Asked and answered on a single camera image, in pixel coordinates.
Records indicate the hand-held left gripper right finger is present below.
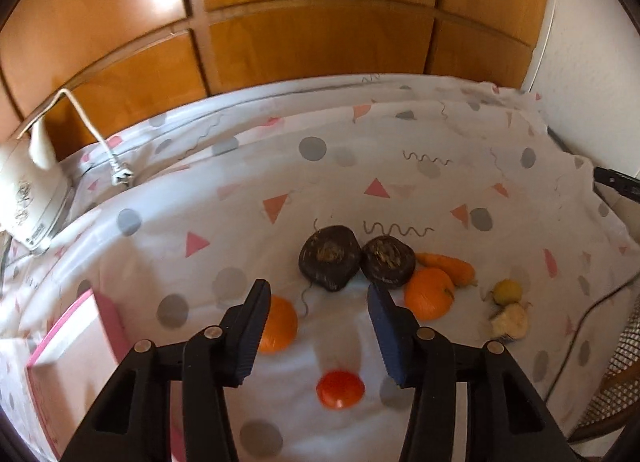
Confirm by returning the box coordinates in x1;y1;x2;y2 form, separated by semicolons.
366;283;571;462

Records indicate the white power cord with plug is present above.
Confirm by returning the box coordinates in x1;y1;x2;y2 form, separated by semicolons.
17;88;136;189

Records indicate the red tomato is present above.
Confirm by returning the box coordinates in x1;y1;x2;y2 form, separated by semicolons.
316;370;365;410

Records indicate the carrot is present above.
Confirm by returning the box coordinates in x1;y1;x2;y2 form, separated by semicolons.
416;253;477;287

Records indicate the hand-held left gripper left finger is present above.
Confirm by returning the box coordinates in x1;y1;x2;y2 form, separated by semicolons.
60;279;273;462

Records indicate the black cable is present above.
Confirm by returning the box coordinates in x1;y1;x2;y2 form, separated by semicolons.
544;277;640;403

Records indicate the orange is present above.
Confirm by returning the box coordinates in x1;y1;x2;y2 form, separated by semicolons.
257;295;299;354
404;268;456;321

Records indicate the pink-rimmed box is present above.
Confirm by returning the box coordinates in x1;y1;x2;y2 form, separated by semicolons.
27;289;186;462

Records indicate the dark round radish half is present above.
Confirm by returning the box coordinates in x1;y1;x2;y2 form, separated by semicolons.
298;225;362;291
361;237;416;289

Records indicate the white printed bed sheet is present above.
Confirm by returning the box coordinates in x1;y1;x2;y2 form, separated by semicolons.
0;72;633;462

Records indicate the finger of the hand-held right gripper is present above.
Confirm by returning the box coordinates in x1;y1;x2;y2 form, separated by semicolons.
594;167;640;199

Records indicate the white electric kettle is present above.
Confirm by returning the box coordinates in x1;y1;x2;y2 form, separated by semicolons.
0;119;73;255

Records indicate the small yellow-green fruit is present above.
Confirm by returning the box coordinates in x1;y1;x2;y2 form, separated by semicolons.
492;279;523;306

